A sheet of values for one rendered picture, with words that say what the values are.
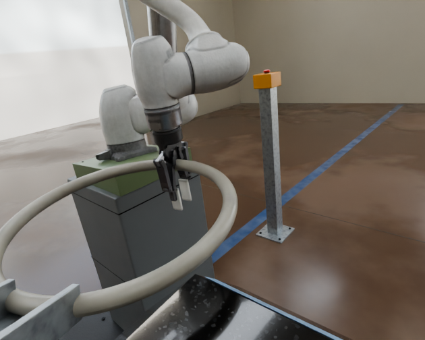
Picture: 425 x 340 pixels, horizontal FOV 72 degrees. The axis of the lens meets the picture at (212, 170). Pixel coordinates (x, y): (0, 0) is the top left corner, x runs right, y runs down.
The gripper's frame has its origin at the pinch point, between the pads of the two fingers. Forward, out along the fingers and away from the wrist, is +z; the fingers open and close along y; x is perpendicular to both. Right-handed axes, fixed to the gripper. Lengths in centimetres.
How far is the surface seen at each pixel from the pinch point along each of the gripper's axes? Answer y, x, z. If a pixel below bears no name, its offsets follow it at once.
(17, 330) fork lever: 50, 15, -16
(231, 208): 17.5, 24.6, -11.1
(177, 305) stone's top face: 33.4, 20.6, -1.8
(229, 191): 12.6, 22.0, -11.3
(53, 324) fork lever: 47, 14, -12
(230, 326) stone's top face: 33.9, 30.3, -2.1
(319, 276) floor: -68, 29, 89
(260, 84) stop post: -107, -11, -9
